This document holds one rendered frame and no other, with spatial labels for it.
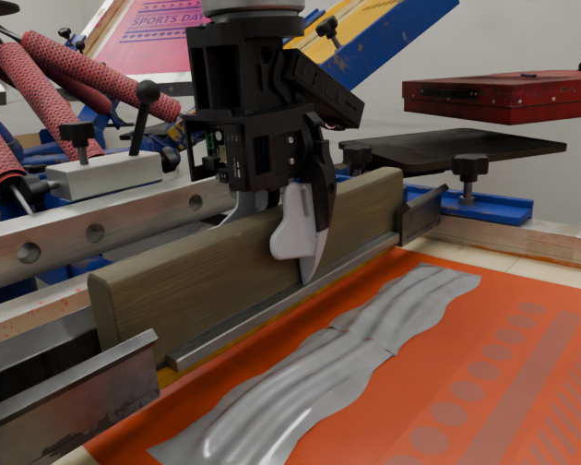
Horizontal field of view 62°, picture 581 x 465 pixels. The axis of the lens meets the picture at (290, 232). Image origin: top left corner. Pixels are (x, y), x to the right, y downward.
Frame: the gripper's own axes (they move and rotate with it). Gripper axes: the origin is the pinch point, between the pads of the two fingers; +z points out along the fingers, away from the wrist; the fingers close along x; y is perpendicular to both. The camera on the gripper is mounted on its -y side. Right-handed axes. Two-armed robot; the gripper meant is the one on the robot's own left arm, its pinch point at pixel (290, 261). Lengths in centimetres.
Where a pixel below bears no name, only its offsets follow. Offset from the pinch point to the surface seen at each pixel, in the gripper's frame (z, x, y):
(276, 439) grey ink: 4.6, 10.1, 13.4
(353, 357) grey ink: 4.5, 9.2, 3.7
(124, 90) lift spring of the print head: -13, -61, -22
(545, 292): 5.5, 17.2, -17.2
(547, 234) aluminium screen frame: 2.4, 15.1, -24.8
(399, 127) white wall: 22, -99, -199
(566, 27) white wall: -21, -27, -200
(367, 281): 5.4, 2.0, -9.5
